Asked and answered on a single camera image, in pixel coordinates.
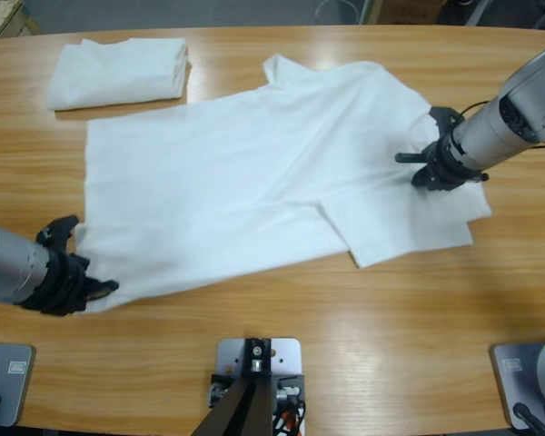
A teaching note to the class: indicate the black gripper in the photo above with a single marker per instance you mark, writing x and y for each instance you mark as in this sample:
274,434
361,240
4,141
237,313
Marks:
63,281
452,163

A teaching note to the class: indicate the white T-shirt with small print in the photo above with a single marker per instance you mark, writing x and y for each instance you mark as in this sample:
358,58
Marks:
209,181

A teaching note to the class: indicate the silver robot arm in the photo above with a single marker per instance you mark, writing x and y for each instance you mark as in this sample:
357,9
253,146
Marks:
495,131
9,263

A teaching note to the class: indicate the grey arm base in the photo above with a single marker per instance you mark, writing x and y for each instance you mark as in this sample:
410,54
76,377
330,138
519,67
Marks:
518,381
4,390

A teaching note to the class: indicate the brown cardboard box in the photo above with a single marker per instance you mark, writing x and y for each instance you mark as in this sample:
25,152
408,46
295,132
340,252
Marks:
404,11

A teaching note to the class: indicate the folded white T-shirt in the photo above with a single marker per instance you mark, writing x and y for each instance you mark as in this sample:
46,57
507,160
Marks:
118,72

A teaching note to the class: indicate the orange clamp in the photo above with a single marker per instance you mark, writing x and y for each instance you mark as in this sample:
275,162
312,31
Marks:
291,415

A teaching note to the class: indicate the wooden pallet stack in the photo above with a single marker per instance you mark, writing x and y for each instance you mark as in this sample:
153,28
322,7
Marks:
2,18

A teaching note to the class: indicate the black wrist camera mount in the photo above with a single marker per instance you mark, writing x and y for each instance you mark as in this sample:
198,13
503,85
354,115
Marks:
445,117
56,229

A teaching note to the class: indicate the silver bracket fitting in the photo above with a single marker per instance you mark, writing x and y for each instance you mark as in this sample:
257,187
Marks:
218,394
287,394

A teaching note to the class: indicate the dark camera post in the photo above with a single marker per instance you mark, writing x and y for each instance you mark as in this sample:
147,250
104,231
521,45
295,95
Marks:
250,409

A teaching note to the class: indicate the white mount plate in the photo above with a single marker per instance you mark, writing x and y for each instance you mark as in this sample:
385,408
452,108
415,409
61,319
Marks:
286,359

